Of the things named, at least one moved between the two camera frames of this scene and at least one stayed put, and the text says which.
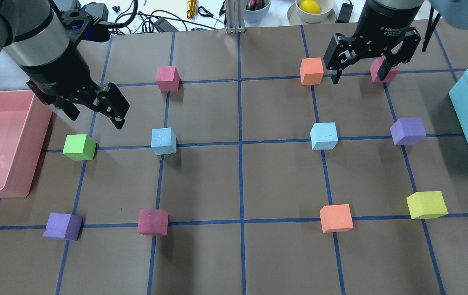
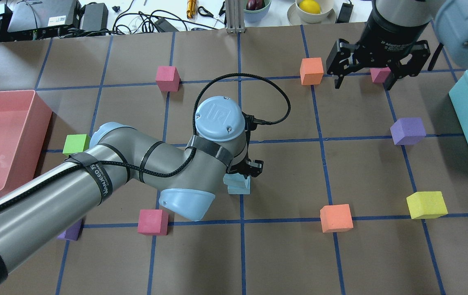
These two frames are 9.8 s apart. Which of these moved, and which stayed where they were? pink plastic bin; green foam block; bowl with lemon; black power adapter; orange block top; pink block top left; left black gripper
Moved: left black gripper
Stayed: pink block top left; orange block top; black power adapter; green foam block; bowl with lemon; pink plastic bin
